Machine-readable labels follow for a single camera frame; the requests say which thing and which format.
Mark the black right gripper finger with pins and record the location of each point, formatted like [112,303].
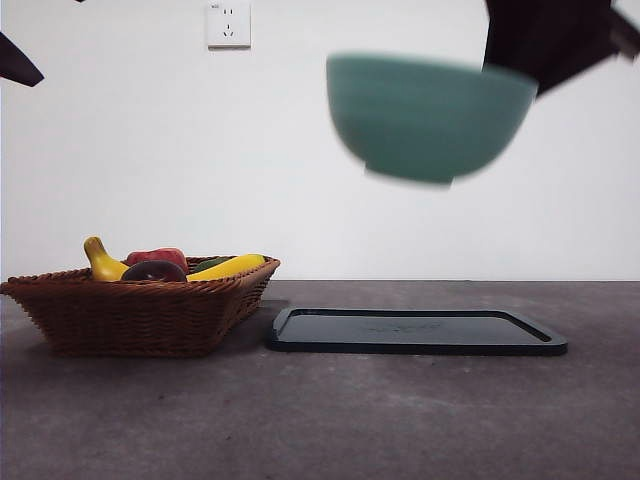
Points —
[515,35]
[580,40]

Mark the teal bowl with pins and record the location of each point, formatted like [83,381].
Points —
[425,120]

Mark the dark purple plum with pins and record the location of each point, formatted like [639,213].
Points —
[150,274]

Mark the curved yellow banana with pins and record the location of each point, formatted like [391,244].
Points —
[102,265]

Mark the red apple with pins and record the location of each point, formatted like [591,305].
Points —
[155,255]

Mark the dark green vegetable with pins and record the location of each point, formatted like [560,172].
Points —
[207,263]

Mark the brown wicker basket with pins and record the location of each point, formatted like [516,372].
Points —
[130,320]

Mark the dark rectangular tray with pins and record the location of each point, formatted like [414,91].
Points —
[415,335]

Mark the white wall socket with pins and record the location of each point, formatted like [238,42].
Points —
[229,25]

